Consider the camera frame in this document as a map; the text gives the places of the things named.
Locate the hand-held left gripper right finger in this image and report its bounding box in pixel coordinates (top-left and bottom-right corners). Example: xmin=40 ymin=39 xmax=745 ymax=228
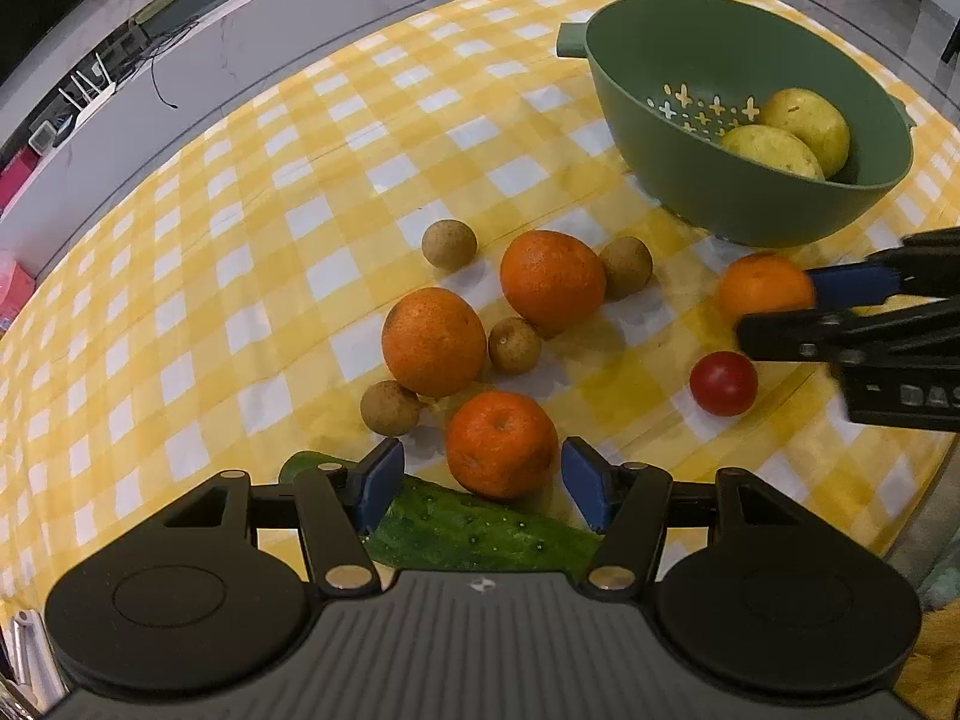
xmin=561 ymin=436 xmax=807 ymax=601

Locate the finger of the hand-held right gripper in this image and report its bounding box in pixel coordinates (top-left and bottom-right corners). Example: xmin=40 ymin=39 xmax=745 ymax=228
xmin=810 ymin=226 xmax=960 ymax=308
xmin=735 ymin=296 xmax=960 ymax=367

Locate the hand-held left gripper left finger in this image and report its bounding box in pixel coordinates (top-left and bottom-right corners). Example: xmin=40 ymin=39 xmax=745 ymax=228
xmin=163 ymin=439 xmax=406 ymax=601

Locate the small tangerine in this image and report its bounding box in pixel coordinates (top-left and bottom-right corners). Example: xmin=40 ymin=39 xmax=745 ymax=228
xmin=445 ymin=391 xmax=560 ymax=502
xmin=716 ymin=253 xmax=817 ymax=323

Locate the brown longan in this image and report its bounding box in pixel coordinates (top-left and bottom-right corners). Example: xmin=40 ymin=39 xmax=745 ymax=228
xmin=598 ymin=235 xmax=654 ymax=299
xmin=488 ymin=316 xmax=543 ymax=375
xmin=360 ymin=380 xmax=425 ymax=437
xmin=421 ymin=219 xmax=478 ymax=269

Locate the red cherry tomato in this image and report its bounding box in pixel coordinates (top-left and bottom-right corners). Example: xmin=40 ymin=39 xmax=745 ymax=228
xmin=689 ymin=350 xmax=759 ymax=418

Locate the green cucumber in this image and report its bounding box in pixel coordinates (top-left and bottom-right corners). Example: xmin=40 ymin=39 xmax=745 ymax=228
xmin=279 ymin=450 xmax=605 ymax=586

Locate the large orange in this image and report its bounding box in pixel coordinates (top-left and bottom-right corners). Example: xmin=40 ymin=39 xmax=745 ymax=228
xmin=499 ymin=230 xmax=607 ymax=335
xmin=381 ymin=287 xmax=488 ymax=398

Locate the green colander bowl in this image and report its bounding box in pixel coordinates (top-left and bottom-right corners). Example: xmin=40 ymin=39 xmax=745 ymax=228
xmin=556 ymin=0 xmax=917 ymax=248

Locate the yellow checkered tablecloth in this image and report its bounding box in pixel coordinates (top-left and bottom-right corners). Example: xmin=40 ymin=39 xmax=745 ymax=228
xmin=0 ymin=0 xmax=960 ymax=616

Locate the pink storage box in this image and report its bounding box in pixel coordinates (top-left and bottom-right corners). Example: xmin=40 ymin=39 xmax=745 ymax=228
xmin=0 ymin=247 xmax=37 ymax=331

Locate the white marble television cabinet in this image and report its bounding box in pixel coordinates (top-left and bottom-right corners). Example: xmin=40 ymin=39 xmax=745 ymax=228
xmin=0 ymin=0 xmax=481 ymax=278

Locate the magenta box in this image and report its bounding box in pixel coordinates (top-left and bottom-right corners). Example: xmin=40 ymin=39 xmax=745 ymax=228
xmin=0 ymin=148 xmax=38 ymax=211

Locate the white router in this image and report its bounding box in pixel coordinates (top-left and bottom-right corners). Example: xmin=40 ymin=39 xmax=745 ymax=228
xmin=58 ymin=52 xmax=121 ymax=128

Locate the black hanging cable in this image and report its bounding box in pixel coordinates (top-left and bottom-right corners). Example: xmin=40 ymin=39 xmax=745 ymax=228
xmin=146 ymin=22 xmax=200 ymax=112

